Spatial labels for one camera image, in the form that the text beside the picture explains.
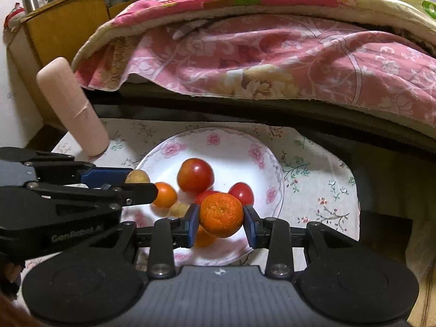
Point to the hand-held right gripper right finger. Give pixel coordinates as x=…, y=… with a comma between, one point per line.
x=248, y=227

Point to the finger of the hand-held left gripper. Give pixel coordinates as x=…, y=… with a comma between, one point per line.
x=143, y=193
x=105, y=176

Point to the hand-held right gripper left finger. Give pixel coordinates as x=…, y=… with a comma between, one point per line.
x=192, y=225

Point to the tan longan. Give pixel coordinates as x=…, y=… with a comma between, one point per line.
x=138, y=177
x=177, y=209

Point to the smooth orange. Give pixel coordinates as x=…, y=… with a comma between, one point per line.
x=204, y=240

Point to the small orange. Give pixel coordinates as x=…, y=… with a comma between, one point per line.
x=166, y=195

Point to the rough-skinned mandarin orange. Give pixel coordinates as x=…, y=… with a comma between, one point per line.
x=221, y=215

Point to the oval red cherry tomato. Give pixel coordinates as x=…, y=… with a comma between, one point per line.
x=204, y=197

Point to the round bright red tomato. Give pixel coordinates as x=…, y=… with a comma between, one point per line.
x=242, y=192

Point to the large dark red tomato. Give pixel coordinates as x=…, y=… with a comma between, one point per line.
x=196, y=175

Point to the white floral-rimmed plate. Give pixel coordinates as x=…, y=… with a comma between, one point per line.
x=238, y=156

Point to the person's left hand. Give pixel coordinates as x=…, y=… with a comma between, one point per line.
x=12, y=274

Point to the pink ribbed cylinder bottle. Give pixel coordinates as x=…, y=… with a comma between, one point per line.
x=75, y=109

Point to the floral tablecloth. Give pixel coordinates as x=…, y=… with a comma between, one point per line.
x=306, y=177

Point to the wooden cabinet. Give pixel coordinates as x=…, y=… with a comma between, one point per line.
x=51, y=37

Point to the pink floral bedsheet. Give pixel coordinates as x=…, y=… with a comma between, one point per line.
x=272, y=68

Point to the white cloth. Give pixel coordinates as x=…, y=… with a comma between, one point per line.
x=420, y=245

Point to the red and white plush toy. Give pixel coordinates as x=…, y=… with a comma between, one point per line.
x=13, y=15

